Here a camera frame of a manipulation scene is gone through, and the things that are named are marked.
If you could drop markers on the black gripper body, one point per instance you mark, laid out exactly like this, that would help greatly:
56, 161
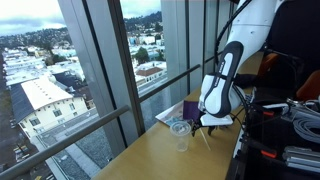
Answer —
206, 126

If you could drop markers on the thin white straw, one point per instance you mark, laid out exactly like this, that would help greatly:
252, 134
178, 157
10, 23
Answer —
205, 140

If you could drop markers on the clear plastic cup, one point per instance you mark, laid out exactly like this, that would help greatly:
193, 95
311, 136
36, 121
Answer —
180, 137

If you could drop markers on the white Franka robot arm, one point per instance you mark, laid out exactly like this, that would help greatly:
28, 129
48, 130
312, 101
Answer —
246, 30

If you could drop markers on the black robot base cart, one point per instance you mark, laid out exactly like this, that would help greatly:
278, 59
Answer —
266, 140

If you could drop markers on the purple folder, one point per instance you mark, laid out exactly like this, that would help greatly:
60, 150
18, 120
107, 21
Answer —
190, 110

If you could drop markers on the printed paper magazine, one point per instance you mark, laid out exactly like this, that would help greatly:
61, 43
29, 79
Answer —
170, 116

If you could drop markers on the white compact keyboard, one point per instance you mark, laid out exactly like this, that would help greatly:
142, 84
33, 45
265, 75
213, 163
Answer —
248, 97

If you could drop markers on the grey metal handrail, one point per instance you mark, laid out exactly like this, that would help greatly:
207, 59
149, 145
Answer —
210, 59
166, 83
66, 140

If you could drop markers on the black clamp orange tip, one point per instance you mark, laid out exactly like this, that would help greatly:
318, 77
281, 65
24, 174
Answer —
267, 113
268, 153

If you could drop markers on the black cloth bag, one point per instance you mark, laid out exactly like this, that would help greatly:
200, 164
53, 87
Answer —
247, 81

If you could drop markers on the orange plastic chair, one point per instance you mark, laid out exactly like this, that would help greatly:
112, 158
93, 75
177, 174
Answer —
267, 64
310, 88

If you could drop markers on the grey window mullion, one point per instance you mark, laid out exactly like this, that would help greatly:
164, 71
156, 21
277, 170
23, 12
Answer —
100, 66

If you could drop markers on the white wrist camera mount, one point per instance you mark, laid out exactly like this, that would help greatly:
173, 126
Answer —
216, 120

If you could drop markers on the aluminium rail bundle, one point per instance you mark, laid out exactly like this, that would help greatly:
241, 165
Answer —
301, 160

